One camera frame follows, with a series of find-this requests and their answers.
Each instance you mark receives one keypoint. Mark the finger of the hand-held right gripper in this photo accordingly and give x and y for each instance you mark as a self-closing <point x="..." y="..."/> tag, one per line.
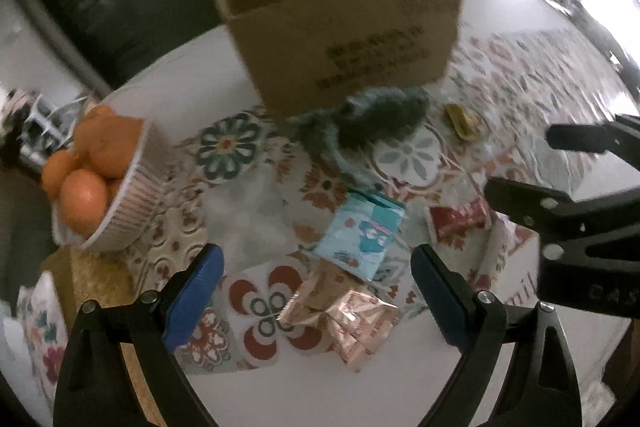
<point x="525" y="204"/>
<point x="585" y="138"/>

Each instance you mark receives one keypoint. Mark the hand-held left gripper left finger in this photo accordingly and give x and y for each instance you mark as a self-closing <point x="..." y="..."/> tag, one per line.
<point x="196" y="294"/>

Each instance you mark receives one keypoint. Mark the white ribbed fruit bowl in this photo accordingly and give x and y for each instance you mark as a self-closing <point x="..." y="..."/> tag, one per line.
<point x="135" y="202"/>

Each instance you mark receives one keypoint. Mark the small yellow packet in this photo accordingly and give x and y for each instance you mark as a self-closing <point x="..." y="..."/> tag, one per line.
<point x="460" y="119"/>

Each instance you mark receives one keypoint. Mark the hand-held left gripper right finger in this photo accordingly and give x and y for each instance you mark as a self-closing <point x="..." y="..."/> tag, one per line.
<point x="439" y="302"/>

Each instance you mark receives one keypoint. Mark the brown and pink snack packet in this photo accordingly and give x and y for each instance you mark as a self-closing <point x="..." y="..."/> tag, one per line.
<point x="350" y="322"/>

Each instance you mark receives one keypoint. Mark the red snack packet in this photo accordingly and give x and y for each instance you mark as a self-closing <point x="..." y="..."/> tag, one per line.
<point x="457" y="219"/>

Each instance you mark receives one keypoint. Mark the dark green fuzzy cloth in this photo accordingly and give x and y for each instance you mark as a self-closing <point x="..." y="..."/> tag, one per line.
<point x="380" y="114"/>

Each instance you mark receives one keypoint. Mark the pile of oranges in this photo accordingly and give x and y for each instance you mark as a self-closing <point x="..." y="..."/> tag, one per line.
<point x="82" y="197"/>

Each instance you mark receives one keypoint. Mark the floral patterned tablecloth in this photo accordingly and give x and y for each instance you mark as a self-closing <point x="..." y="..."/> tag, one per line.
<point x="235" y="147"/>

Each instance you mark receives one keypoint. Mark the brown cardboard box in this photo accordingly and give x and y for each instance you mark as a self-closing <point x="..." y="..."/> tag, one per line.
<point x="350" y="32"/>

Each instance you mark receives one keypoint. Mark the light blue tissue packet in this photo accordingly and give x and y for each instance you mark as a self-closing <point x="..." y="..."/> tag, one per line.
<point x="355" y="232"/>

